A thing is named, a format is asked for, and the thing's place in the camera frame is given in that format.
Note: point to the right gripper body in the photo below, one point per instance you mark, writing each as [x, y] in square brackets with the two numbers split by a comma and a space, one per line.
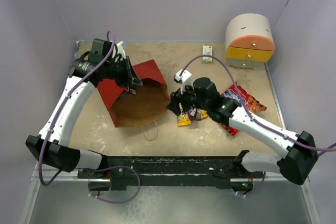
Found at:
[189, 99]

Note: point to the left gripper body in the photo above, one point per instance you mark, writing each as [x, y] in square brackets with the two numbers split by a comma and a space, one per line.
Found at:
[119, 72]

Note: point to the brown chocolate snack packet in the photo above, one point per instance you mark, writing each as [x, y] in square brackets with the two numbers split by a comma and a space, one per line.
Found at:
[195, 114]

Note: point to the yellow candy packet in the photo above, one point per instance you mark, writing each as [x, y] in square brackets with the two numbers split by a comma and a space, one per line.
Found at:
[183, 119]

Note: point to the red paper bag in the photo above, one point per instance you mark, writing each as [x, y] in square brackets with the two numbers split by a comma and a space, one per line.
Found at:
[146, 107]

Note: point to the large red snack bag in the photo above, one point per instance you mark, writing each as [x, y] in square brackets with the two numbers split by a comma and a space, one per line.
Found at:
[252, 104]

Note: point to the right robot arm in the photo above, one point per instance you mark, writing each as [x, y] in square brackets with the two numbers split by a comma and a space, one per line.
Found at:
[295, 154]

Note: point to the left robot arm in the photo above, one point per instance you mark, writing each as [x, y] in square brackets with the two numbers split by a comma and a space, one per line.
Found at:
[104, 61]

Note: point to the small white box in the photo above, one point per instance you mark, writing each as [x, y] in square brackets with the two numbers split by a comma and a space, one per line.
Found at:
[207, 52]

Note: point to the round pastel drawer cabinet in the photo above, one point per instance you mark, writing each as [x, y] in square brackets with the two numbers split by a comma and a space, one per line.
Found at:
[248, 40]

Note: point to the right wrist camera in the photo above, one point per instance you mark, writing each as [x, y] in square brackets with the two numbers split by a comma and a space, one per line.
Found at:
[184, 78]

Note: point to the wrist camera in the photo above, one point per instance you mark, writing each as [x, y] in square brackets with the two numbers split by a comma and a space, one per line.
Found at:
[119, 52]
[184, 78]

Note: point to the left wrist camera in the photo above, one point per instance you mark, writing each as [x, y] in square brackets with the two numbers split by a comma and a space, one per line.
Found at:
[119, 52]

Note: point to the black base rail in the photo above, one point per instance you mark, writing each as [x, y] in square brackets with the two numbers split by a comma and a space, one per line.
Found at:
[221, 172]

